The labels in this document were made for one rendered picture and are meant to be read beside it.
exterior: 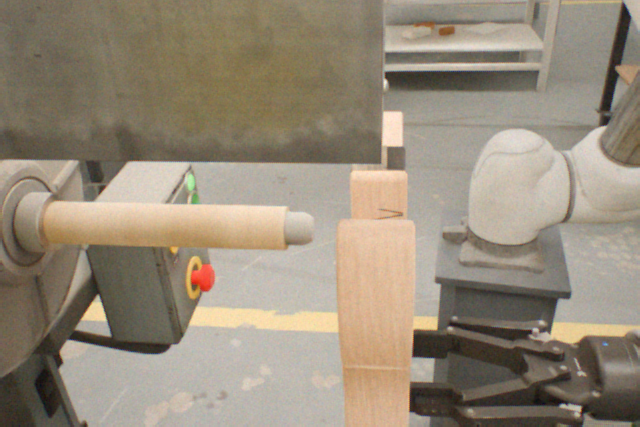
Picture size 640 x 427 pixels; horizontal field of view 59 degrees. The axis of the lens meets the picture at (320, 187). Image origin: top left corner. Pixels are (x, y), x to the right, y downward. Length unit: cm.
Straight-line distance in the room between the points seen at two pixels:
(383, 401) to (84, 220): 25
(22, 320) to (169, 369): 159
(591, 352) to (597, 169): 68
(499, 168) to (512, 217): 11
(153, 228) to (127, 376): 171
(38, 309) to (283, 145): 37
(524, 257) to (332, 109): 112
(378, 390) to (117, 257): 43
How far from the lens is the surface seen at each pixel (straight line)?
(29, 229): 46
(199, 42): 20
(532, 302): 130
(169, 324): 79
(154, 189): 77
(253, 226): 40
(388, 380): 39
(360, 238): 32
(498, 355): 60
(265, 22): 19
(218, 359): 208
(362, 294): 33
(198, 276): 82
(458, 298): 130
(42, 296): 53
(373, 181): 44
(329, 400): 191
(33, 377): 90
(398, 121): 60
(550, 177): 121
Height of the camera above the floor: 148
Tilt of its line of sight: 30 degrees down
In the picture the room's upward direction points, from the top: 3 degrees counter-clockwise
